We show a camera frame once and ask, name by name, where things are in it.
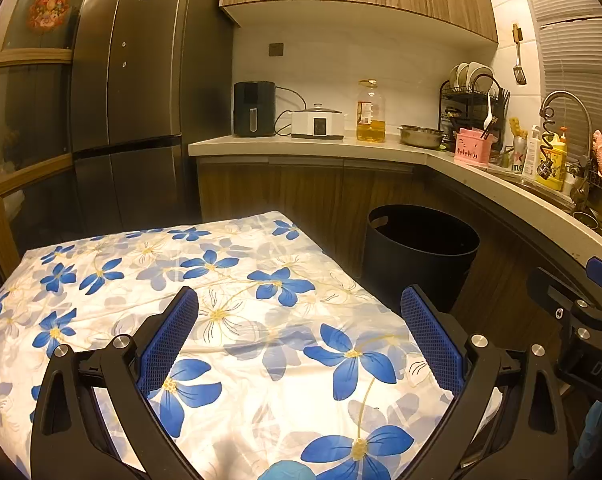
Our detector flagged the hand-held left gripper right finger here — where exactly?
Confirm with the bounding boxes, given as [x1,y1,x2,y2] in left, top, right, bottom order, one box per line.
[400,284,572,480]

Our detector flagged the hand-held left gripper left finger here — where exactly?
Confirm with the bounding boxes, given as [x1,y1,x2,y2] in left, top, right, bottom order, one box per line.
[30,286,200,480]

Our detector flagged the black trash bin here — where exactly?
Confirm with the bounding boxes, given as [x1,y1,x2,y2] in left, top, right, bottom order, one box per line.
[362,204,482,313]

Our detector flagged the person's right hand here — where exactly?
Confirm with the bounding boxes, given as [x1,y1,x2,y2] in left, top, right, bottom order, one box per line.
[580,400,602,458]

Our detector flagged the blue floral tablecloth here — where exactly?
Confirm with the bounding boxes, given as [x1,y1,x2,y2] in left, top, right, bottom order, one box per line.
[0,210,502,480]

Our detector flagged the yellow detergent bottle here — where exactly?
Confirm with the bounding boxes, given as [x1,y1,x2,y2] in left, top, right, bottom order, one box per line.
[548,127,568,191]

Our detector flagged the beer can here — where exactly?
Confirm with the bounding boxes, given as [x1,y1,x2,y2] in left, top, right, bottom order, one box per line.
[512,136,528,173]

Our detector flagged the white pump bottle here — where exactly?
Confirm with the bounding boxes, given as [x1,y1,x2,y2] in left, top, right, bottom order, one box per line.
[523,125,542,177]

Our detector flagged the pink utensil basket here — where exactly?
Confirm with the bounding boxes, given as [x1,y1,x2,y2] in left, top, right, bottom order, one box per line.
[455,128,494,165]

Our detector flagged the metal spring faucet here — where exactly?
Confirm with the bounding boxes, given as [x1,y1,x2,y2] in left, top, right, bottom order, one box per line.
[540,91,594,198]

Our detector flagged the wooden kitchen counter cabinet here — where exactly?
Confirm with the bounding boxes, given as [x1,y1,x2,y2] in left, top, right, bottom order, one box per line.
[188,135,602,361]

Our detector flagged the metal basin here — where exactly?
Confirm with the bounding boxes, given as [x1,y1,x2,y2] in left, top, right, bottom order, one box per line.
[397,125,446,150]

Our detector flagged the black dish rack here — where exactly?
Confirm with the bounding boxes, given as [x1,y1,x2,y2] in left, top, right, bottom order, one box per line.
[438,74,510,146]

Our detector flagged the metal slotted spatula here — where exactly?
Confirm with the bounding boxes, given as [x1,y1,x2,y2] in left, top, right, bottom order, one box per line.
[512,23,526,85]

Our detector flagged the window blinds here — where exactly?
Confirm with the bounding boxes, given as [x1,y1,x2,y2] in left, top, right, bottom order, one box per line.
[518,0,602,161]

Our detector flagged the cooking oil bottle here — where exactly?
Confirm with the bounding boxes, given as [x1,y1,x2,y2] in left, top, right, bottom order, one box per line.
[356,79,386,143]

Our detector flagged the row of white plates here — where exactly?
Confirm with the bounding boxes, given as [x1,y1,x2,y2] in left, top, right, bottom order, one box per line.
[450,61,494,90]

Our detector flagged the white electric cooker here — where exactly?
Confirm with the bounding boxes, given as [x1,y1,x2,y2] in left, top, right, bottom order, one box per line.
[291,104,346,140]

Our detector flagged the black air fryer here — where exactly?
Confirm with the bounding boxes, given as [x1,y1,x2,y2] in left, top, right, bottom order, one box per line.
[233,81,276,137]

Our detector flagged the dark grey refrigerator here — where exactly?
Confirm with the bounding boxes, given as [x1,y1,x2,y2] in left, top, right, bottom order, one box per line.
[70,0,234,238]

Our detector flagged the wooden glass door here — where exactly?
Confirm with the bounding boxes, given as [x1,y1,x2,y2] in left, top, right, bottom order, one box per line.
[0,0,122,281]

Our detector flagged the round flower decoration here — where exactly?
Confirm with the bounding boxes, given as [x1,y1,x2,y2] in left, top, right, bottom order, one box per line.
[28,0,72,28]

